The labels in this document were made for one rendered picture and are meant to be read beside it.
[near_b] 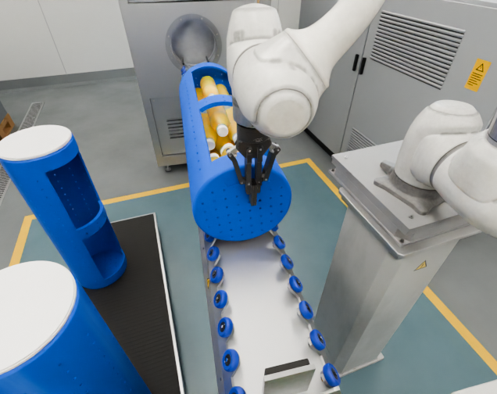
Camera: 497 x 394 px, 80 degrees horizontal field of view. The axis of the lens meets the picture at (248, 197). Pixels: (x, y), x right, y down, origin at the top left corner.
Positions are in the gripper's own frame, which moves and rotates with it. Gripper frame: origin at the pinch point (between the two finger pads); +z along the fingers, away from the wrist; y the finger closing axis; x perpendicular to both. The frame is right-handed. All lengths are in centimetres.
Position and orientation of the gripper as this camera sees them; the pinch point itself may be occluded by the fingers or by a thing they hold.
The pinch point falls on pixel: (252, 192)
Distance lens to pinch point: 77.3
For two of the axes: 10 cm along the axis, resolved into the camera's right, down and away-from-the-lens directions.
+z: 0.0, 7.6, 6.5
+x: -2.1, -6.3, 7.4
